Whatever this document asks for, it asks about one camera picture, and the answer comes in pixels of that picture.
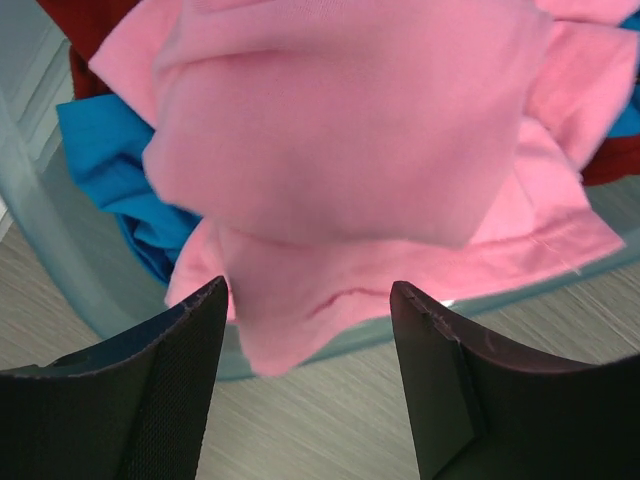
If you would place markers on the red t shirt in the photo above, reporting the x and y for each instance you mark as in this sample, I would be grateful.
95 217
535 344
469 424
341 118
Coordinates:
86 24

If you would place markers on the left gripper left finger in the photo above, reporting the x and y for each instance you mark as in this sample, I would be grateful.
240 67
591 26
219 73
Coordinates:
134 406

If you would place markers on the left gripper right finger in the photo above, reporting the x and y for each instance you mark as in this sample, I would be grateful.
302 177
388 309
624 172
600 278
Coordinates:
483 406

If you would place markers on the pink t shirt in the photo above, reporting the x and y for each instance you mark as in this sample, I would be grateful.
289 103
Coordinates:
331 148

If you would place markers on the blue plastic basket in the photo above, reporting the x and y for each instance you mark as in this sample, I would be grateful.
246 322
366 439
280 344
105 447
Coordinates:
82 248

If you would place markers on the blue t shirt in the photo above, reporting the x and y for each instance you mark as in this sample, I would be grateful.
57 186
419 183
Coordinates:
103 141

